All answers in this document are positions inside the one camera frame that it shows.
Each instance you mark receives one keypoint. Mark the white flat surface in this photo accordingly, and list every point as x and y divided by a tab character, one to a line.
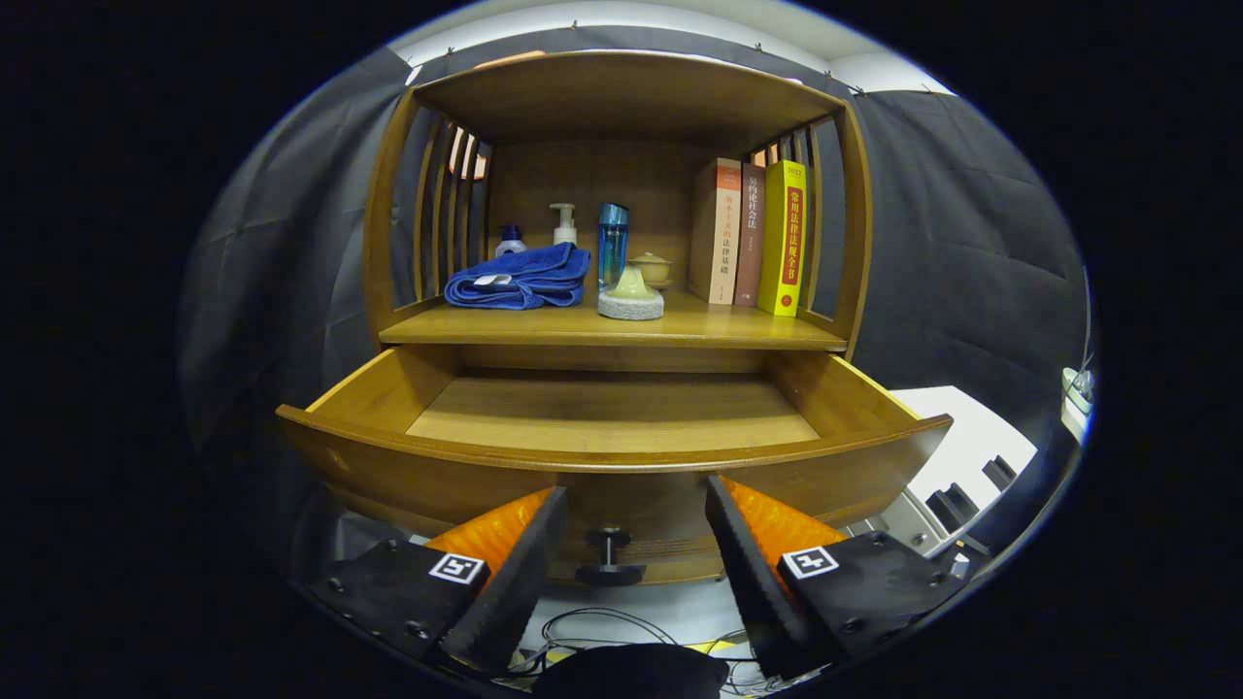
971	437

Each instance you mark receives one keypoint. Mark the white power strip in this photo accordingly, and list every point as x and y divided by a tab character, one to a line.
1076	398

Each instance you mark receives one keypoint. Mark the black drawer knob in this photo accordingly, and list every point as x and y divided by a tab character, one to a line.
610	558

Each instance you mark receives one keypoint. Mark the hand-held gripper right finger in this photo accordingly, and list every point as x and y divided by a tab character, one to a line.
753	582

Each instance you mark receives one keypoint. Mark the blue folded towel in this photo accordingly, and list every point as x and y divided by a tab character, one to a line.
524	277

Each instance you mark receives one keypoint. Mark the blue glass bottle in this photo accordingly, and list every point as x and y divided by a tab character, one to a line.
612	243

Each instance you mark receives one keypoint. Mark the grey panelled cabinet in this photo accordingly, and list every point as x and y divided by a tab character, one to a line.
908	515

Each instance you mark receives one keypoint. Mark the beige lidded teacup with saucer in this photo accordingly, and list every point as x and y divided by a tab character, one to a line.
653	269

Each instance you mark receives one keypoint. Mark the yellow book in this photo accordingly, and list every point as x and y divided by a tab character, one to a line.
785	243

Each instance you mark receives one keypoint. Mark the white pump bottle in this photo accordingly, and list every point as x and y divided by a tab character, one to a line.
563	225

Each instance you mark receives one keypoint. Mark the brown book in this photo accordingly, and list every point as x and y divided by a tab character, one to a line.
750	238

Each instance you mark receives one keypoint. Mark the small white blue-capped bottle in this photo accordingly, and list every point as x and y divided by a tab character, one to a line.
510	241

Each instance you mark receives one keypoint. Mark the beige orange-spined book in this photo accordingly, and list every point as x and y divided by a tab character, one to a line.
717	233

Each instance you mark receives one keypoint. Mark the wooden cabinet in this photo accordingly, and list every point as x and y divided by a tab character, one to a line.
631	97

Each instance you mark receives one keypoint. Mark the small black block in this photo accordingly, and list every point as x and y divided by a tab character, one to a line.
952	505
998	473

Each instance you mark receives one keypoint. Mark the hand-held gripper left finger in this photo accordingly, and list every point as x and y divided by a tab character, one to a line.
520	592

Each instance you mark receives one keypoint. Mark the wooden drawer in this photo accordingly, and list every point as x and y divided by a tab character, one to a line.
612	413

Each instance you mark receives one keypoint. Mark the wooden countertop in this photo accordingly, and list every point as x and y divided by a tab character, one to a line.
699	320

